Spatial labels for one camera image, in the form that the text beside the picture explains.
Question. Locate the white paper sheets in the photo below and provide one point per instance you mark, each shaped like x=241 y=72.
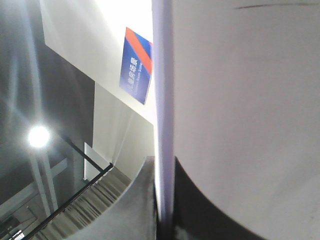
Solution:
x=238 y=104

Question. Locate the blue orange wall sign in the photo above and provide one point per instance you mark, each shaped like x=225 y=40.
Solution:
x=136 y=66

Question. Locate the ceiling light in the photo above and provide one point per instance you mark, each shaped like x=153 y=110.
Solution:
x=38 y=136

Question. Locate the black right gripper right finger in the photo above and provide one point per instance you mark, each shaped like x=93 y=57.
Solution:
x=196 y=218

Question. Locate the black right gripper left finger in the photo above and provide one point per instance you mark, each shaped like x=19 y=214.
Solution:
x=133 y=216

